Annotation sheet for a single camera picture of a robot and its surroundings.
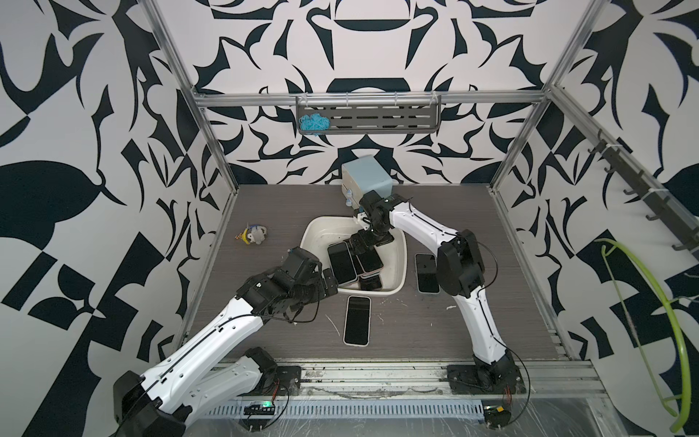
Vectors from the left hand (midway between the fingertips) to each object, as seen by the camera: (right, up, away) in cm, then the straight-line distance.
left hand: (322, 282), depth 76 cm
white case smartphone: (+10, -15, +11) cm, 21 cm away
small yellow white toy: (-27, +11, +23) cm, 38 cm away
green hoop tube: (+69, -5, -25) cm, 73 cm away
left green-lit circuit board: (-15, -32, -3) cm, 36 cm away
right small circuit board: (+45, -33, -5) cm, 56 cm away
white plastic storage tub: (-3, +12, +27) cm, 29 cm away
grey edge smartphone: (+5, +3, +17) cm, 18 cm away
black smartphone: (+14, +3, +16) cm, 21 cm away
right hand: (+11, +9, +21) cm, 25 cm away
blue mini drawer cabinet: (+12, +33, +27) cm, 44 cm away
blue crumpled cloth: (-4, +49, +16) cm, 51 cm away
